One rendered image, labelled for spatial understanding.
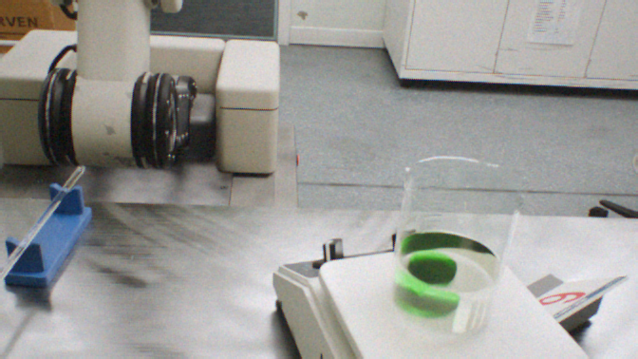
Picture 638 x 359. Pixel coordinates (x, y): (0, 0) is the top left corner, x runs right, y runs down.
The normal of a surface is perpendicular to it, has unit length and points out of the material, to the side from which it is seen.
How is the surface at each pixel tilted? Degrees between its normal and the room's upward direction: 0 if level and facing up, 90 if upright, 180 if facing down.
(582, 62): 90
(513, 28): 90
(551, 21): 90
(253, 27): 90
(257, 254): 0
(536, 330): 0
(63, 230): 0
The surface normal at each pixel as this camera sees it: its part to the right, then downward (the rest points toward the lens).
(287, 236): 0.07, -0.87
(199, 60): 0.05, 0.51
